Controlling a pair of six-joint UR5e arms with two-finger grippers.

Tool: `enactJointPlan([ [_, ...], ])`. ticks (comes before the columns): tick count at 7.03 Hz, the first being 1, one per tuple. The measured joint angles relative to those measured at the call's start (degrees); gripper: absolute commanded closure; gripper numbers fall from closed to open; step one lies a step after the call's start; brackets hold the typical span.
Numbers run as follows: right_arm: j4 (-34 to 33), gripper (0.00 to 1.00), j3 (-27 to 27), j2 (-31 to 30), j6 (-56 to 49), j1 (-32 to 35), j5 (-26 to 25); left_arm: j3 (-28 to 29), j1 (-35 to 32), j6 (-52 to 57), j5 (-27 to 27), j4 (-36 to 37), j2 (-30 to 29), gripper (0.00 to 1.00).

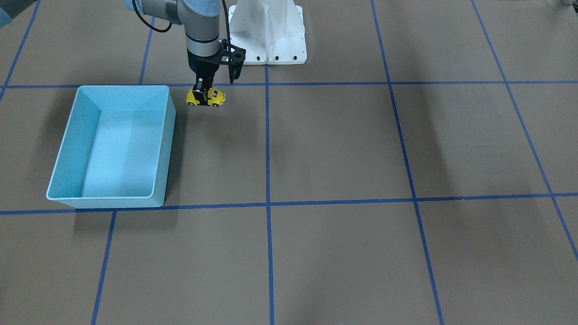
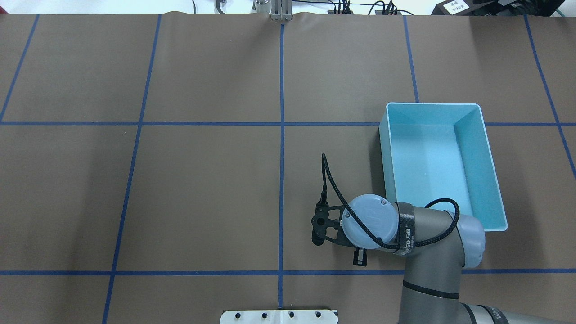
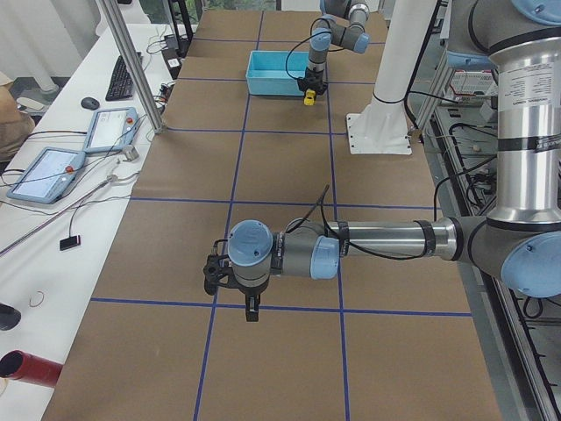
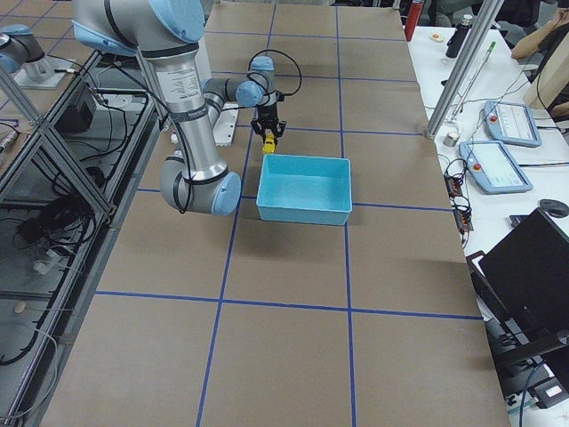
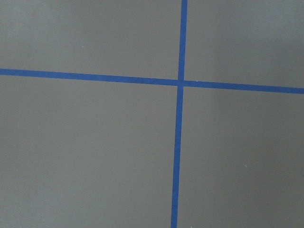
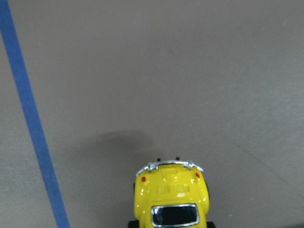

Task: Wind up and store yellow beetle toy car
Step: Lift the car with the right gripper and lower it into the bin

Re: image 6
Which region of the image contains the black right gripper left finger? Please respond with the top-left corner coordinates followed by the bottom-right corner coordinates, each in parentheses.
top-left (128, 220), bottom-right (139, 228)

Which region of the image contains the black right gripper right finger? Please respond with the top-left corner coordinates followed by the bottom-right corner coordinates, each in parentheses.
top-left (206, 221), bottom-right (216, 228)

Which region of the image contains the yellow beetle toy car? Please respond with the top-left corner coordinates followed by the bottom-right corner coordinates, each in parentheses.
top-left (133, 157), bottom-right (209, 228)

